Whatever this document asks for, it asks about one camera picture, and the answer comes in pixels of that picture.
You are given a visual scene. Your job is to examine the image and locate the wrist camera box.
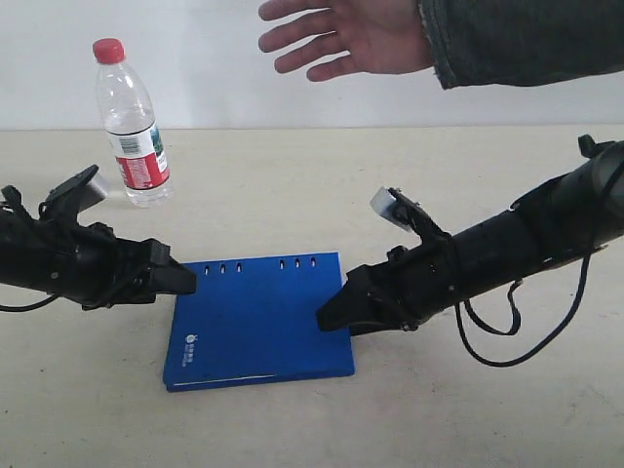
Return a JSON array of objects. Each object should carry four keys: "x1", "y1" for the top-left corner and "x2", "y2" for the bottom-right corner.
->
[
  {"x1": 38, "y1": 164, "x2": 109, "y2": 219},
  {"x1": 370, "y1": 186, "x2": 449, "y2": 244}
]

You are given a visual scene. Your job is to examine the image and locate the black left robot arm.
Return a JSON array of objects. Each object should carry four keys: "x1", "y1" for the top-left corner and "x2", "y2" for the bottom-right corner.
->
[{"x1": 1, "y1": 185, "x2": 197, "y2": 311}]

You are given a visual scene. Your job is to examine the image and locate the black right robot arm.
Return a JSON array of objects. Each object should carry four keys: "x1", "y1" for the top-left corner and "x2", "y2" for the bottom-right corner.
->
[{"x1": 316, "y1": 136, "x2": 623, "y2": 335}]

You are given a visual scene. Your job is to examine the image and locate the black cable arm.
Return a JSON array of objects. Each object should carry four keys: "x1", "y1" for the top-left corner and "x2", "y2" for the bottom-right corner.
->
[
  {"x1": 454, "y1": 165, "x2": 624, "y2": 368},
  {"x1": 0, "y1": 293, "x2": 62, "y2": 313}
]

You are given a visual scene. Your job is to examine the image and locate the dark green sleeved forearm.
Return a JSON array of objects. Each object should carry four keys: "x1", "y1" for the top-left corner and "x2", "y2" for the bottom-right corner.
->
[{"x1": 417, "y1": 1, "x2": 623, "y2": 90}]

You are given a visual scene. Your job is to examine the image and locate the blue notebook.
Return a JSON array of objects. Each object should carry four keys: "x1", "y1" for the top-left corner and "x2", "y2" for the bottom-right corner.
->
[{"x1": 163, "y1": 252, "x2": 355, "y2": 392}]

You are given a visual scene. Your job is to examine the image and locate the person's open hand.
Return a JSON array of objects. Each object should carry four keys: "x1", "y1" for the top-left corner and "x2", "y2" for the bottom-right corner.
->
[{"x1": 257, "y1": 0, "x2": 434, "y2": 83}]

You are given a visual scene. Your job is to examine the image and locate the clear bottle red cap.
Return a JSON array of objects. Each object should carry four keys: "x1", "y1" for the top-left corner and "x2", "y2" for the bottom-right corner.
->
[{"x1": 92, "y1": 38, "x2": 173, "y2": 208}]

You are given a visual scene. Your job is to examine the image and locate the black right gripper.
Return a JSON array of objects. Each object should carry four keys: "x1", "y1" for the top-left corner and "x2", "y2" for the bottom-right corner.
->
[{"x1": 316, "y1": 232, "x2": 468, "y2": 333}]

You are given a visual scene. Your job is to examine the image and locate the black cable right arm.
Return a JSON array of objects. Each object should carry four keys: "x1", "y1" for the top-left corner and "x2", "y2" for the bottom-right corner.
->
[{"x1": 454, "y1": 165, "x2": 624, "y2": 368}]

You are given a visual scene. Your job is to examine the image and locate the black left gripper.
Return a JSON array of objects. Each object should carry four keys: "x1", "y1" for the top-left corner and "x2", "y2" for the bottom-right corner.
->
[{"x1": 79, "y1": 222, "x2": 197, "y2": 310}]

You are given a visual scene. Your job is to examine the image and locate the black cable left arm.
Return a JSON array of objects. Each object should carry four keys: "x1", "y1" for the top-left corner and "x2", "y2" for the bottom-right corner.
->
[{"x1": 0, "y1": 293, "x2": 62, "y2": 313}]

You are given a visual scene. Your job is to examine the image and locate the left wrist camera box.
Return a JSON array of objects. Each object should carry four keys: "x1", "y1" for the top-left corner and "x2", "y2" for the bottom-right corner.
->
[{"x1": 38, "y1": 164, "x2": 109, "y2": 219}]

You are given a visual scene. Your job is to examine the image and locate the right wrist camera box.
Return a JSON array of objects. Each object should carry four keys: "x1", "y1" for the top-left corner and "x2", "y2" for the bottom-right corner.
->
[{"x1": 370, "y1": 186, "x2": 449, "y2": 244}]

